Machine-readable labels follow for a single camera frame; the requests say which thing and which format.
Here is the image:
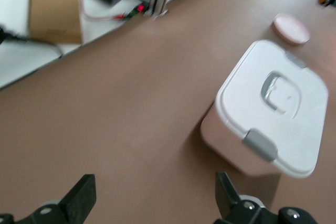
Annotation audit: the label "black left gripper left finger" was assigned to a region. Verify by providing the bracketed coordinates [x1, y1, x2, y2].
[0, 174, 97, 224]

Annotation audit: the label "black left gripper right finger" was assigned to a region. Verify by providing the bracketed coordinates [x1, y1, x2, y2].
[214, 172, 317, 224]

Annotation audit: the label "white lidded storage box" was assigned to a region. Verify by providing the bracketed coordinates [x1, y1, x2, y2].
[199, 39, 330, 180]

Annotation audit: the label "pink round plate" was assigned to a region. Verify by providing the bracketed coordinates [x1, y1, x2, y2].
[272, 13, 311, 46]

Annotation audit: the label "brown cardboard box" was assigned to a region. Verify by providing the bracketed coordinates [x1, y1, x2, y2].
[27, 0, 84, 45]

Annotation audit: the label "red digit display module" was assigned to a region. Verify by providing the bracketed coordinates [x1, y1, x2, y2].
[128, 3, 146, 18]

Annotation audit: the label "thick black floor cable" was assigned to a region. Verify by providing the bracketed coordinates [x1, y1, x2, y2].
[0, 23, 64, 58]

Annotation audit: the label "red clip wires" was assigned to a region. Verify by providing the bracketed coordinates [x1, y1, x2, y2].
[78, 0, 129, 22]

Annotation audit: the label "white post bracket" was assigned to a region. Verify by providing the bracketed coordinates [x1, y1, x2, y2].
[143, 8, 169, 22]

